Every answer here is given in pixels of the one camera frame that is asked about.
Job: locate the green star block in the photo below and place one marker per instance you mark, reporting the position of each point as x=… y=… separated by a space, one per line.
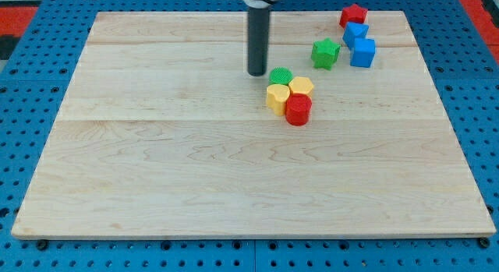
x=325 y=53

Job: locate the blue cube block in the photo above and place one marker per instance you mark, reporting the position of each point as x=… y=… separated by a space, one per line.
x=363 y=52

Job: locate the red star block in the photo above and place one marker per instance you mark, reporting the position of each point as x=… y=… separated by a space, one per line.
x=354 y=14

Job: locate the yellow heart block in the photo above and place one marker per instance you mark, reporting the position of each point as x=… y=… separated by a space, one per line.
x=276 y=98

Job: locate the red cylinder block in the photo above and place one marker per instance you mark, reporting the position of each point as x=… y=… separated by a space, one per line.
x=297 y=111

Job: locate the green cylinder block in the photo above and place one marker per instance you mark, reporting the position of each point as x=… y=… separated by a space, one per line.
x=280 y=75

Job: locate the yellow hexagon block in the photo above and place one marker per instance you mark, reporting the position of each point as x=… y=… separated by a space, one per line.
x=301 y=85

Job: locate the light wooden board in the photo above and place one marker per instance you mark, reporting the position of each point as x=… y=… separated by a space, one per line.
x=162 y=134

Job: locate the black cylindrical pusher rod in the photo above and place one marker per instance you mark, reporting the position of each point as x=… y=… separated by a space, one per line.
x=258 y=27

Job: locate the blue pentagon block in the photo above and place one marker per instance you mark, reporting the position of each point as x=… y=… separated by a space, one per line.
x=353 y=31

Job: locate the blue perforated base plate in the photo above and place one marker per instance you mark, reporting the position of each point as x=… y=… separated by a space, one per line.
x=37 y=74

